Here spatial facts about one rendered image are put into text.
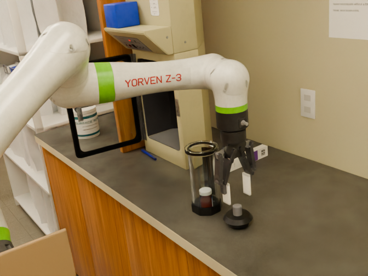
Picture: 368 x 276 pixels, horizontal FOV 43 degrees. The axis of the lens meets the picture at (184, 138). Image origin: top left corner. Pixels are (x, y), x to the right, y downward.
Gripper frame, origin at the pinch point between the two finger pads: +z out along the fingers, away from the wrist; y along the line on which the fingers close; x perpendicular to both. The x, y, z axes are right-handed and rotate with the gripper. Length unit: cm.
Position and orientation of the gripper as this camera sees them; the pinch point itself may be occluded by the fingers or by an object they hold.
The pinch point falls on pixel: (236, 190)
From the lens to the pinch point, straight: 142.4
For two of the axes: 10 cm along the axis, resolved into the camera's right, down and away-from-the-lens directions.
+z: 1.0, 9.3, 3.5
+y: 8.1, -2.8, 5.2
